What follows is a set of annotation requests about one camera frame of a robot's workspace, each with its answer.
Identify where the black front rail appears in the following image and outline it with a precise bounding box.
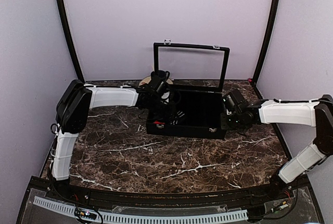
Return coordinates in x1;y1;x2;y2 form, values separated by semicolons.
28;177;310;210

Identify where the white slotted cable duct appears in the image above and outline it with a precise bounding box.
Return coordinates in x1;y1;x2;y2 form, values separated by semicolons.
32;196;249;223

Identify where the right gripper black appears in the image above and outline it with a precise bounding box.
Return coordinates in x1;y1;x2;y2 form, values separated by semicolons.
220;112;245;131

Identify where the right circuit board with wires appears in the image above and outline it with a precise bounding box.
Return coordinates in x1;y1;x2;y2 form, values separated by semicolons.
260;187;307;223

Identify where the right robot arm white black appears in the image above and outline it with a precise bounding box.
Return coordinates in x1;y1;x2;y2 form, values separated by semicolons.
222;90;332;200

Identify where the right black frame post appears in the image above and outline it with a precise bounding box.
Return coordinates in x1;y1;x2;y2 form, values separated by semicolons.
251;0;279;86

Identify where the circuit board with wires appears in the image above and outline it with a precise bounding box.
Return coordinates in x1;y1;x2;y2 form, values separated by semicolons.
260;187;307;223
71;193;104;223

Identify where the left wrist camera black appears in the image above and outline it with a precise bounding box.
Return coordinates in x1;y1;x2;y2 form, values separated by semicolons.
148;74;167;96

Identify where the black frame post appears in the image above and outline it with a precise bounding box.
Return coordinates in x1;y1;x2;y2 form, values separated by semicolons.
251;0;279;86
56;0;85;82

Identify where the dark blue cup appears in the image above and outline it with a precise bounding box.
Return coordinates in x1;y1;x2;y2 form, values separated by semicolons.
150;70;170;80

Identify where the red Santa Christmas sock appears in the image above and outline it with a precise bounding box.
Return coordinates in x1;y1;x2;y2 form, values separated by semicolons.
153;120;165;125

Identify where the black display box glass lid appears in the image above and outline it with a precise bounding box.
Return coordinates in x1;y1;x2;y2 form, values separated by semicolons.
146;42;230;139

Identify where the left black frame post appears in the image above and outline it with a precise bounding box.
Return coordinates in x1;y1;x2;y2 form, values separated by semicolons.
56;0;85;82

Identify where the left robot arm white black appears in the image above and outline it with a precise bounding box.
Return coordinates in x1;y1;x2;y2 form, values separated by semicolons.
50;80;175;201

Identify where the beige woven coaster mat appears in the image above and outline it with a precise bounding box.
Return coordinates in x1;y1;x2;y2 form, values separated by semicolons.
139;76;173;85

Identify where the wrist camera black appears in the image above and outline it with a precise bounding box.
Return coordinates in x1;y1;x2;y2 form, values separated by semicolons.
222;89;249;112
148;74;167;96

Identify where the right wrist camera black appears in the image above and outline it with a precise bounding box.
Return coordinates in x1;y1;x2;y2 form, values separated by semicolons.
222;89;249;112

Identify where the striped black white sock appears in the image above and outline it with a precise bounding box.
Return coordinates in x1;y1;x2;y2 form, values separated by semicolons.
170;110;186;125

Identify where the left circuit board with wires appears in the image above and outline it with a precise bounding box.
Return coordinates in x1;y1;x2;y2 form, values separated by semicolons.
71;193;104;223

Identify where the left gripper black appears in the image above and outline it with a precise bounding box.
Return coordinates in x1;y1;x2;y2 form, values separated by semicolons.
148;96;180;121

